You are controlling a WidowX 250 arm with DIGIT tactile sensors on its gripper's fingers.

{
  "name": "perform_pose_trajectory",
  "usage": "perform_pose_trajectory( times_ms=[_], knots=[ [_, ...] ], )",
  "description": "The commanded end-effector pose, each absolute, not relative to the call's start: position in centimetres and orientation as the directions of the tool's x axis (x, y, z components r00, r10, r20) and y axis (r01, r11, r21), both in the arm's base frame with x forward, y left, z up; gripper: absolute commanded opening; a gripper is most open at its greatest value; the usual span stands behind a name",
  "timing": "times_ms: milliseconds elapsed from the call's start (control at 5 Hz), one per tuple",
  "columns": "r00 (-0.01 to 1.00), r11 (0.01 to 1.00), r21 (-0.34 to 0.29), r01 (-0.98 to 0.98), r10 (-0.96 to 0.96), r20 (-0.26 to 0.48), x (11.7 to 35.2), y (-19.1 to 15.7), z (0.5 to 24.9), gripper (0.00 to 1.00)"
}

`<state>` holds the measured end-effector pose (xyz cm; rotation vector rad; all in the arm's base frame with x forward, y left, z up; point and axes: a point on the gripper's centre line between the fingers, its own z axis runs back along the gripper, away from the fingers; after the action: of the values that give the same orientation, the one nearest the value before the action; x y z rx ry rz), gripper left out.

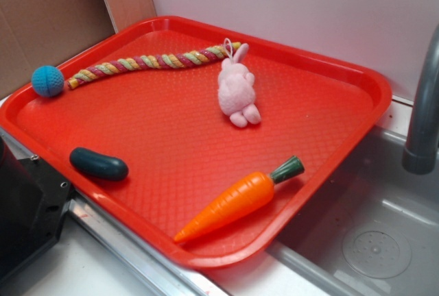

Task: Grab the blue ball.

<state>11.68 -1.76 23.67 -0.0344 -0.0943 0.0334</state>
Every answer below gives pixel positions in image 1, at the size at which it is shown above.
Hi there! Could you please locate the blue textured ball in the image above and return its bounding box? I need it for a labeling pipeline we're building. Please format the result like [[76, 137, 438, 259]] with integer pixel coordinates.
[[31, 66, 64, 97]]

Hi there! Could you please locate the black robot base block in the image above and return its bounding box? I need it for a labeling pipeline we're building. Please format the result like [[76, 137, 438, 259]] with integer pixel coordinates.
[[1, 140, 72, 283]]

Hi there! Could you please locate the red plastic tray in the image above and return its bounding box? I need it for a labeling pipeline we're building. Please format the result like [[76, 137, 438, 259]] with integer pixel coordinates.
[[1, 17, 392, 269]]

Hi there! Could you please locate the pink plush bunny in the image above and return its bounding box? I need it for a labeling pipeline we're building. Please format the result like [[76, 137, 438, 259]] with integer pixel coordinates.
[[217, 38, 261, 128]]

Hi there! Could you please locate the orange toy carrot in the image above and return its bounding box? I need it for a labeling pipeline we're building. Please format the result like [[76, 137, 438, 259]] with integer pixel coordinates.
[[174, 156, 305, 243]]

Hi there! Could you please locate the dark green toy cucumber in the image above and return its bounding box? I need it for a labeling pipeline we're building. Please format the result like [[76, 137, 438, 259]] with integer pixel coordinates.
[[69, 147, 129, 182]]

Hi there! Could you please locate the grey sink basin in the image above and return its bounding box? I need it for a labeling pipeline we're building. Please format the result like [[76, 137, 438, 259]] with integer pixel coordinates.
[[268, 127, 438, 295]]

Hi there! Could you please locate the grey faucet spout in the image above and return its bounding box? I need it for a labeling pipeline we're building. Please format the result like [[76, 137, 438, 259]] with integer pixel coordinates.
[[402, 29, 438, 175]]

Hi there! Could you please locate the brown cardboard panel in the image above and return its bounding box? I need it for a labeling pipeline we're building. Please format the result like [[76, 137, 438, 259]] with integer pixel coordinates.
[[1, 0, 156, 98]]

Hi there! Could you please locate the multicolour twisted rope toy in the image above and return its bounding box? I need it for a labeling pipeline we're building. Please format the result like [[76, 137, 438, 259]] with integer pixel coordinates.
[[67, 38, 242, 90]]

